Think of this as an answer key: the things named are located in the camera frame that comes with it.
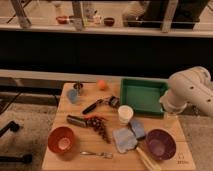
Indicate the light blue towel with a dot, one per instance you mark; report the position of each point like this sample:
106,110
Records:
124,140

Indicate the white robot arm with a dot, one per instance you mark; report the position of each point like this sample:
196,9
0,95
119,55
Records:
188,86

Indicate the dark red bowl on shelf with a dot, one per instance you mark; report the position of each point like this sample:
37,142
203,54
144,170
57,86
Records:
109,21

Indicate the orange red bowl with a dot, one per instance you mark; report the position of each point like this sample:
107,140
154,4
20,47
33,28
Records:
61,140

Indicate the purple bowl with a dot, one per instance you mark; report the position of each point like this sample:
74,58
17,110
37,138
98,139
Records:
160,144

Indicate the orange ball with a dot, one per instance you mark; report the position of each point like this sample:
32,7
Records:
102,84

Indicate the white cup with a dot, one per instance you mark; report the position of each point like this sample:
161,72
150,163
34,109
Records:
125,114

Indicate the small blue cup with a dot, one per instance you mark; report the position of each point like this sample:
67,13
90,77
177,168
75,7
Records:
72,95

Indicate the red chili pepper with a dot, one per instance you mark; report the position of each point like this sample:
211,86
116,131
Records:
94,116

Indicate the green plastic tray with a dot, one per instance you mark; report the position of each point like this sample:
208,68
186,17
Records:
143,96

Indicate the bunch of dark grapes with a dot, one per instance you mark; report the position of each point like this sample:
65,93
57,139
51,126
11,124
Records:
100,128

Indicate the silver fork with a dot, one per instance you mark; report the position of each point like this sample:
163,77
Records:
102,154

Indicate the black handled peeler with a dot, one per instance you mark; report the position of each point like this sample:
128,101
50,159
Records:
112,101

